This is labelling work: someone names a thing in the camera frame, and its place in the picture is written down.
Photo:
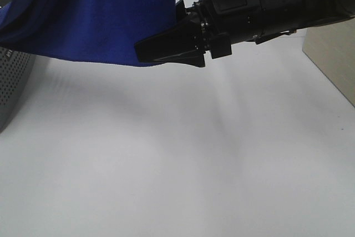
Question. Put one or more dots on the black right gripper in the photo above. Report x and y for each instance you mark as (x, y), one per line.
(224, 23)

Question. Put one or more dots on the blue microfibre towel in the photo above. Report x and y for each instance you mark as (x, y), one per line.
(98, 31)

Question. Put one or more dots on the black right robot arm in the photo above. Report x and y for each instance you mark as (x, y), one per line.
(286, 17)

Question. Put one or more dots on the beige fabric storage box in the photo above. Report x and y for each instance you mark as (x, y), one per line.
(331, 49)

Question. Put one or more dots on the grey perforated plastic basket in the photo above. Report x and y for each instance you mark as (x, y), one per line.
(16, 68)

